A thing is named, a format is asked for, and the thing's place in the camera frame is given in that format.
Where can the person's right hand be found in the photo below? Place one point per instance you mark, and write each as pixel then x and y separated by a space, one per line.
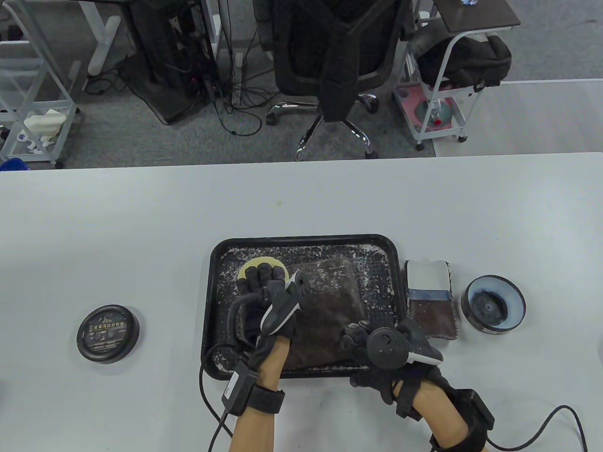
pixel 372 376

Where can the person's left hand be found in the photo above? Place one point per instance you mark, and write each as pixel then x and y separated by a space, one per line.
pixel 256 282

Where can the yellow round sponge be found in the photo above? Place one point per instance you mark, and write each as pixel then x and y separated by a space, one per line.
pixel 264 261

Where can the black white tracking controller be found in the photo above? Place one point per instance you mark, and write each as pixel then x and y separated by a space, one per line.
pixel 388 348
pixel 282 306

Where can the brown leather bag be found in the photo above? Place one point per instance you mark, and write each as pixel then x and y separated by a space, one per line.
pixel 330 306

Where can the white and brown applicator pad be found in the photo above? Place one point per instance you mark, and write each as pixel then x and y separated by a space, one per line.
pixel 426 278

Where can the black leather care cream jar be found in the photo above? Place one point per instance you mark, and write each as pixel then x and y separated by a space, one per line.
pixel 492 303

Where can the black round jar lid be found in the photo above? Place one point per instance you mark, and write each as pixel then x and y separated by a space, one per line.
pixel 108 332

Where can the person's left forearm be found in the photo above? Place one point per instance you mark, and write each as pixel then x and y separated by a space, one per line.
pixel 256 414

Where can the person's right forearm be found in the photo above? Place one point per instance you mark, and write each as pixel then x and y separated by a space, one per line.
pixel 443 414

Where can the black plastic tray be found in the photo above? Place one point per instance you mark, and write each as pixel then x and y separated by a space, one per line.
pixel 381 254

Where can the white power strip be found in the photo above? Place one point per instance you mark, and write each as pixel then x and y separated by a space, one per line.
pixel 238 75

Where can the white rolling cart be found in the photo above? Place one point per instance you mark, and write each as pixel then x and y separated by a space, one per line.
pixel 440 135

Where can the pink cart shelf mat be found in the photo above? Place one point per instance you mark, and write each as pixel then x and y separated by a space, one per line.
pixel 410 101

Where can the clear bottle with red cap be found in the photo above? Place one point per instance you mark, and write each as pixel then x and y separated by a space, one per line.
pixel 438 113

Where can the black mesh office chair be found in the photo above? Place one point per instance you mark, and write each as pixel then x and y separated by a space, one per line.
pixel 339 47

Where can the black computer tower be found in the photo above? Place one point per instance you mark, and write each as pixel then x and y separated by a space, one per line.
pixel 160 47

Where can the white foam block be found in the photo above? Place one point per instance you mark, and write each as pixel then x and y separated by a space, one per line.
pixel 44 122

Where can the blue object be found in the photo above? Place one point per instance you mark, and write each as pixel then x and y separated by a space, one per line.
pixel 12 165

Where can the white desk leg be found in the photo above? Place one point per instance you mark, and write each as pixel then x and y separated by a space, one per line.
pixel 101 47

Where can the black backpack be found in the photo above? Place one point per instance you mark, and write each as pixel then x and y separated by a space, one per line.
pixel 461 59

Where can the white metal shelf rack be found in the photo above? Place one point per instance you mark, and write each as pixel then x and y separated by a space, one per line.
pixel 19 49

